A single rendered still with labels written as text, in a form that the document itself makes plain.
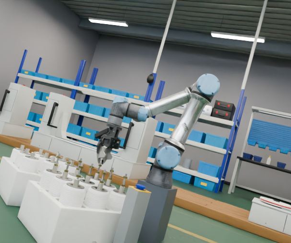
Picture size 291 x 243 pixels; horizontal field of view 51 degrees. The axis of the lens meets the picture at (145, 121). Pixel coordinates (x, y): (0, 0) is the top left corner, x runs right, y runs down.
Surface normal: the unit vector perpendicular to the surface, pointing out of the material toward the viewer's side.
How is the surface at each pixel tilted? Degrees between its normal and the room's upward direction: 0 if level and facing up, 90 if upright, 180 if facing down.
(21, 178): 90
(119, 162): 90
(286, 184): 90
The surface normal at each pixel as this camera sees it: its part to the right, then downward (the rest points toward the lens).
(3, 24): 0.89, 0.22
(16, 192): 0.58, 0.11
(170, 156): -0.07, 0.04
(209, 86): 0.06, -0.18
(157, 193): -0.37, -0.17
